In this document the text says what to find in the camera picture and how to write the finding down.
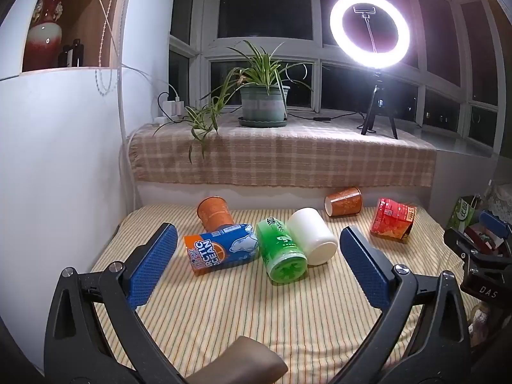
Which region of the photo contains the blue Arctic Ocean carton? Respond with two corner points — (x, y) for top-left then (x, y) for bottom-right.
(183, 223), (260, 276)

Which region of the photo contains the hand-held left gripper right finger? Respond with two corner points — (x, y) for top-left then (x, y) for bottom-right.
(332, 226), (473, 384)

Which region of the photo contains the plain orange paper cup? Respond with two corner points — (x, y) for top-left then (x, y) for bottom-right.
(197, 196), (235, 233)

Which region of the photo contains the red snack box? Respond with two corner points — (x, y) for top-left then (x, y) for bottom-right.
(370, 197), (417, 244)

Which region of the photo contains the white plastic cup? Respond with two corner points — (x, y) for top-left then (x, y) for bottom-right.
(288, 207), (339, 265)

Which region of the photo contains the yellow striped table cloth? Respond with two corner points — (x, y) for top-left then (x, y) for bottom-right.
(90, 203), (481, 384)

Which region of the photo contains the white lace cloth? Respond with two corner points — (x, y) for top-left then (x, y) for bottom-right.
(489, 184), (512, 219)

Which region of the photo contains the dark glass bottle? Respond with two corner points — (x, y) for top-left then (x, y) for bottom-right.
(59, 39), (84, 68)

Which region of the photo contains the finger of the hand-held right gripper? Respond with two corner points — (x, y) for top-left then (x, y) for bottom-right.
(443, 227), (486, 260)
(479, 210), (512, 257)

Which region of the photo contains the orange patterned paper cup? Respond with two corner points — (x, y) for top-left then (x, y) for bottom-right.
(324, 187), (363, 218)

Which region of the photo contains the green paper bag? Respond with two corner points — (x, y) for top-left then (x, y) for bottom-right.
(447, 195), (482, 233)

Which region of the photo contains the white charging cable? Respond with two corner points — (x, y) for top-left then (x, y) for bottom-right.
(118, 63), (179, 212)

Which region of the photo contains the spider plant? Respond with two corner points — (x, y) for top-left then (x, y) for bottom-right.
(153, 40), (313, 164)

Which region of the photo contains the beige plaid cloth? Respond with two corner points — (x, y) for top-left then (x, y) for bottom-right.
(129, 121), (436, 188)

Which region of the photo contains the black tripod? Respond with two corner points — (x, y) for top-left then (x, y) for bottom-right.
(360, 70), (399, 140)

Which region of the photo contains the red and white vase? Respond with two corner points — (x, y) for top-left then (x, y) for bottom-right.
(22, 0), (72, 71)

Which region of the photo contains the green flower pot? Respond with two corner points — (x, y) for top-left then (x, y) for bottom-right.
(240, 85), (290, 123)

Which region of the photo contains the green pot saucer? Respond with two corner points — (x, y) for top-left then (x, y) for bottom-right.
(237, 116), (289, 128)

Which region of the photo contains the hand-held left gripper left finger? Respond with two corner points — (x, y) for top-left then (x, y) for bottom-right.
(43, 222), (188, 384)

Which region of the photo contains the green printed cup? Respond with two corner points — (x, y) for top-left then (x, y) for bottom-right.
(255, 217), (308, 283)

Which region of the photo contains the black ring light cable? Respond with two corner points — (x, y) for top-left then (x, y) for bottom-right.
(286, 111), (363, 122)

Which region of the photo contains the white beaded cord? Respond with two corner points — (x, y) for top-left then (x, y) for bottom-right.
(81, 0), (121, 97)

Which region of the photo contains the white power strip with chargers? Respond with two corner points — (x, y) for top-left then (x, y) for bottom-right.
(154, 95), (185, 125)

